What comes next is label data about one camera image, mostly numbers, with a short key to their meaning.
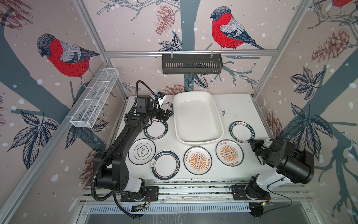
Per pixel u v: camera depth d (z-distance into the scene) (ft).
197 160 2.80
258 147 2.73
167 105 3.77
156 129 3.26
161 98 2.36
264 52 3.04
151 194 2.39
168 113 2.45
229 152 2.88
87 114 2.34
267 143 2.79
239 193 2.39
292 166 1.49
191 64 3.43
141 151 2.95
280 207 2.21
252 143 2.96
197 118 3.44
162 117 2.41
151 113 2.28
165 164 2.76
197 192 2.45
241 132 3.24
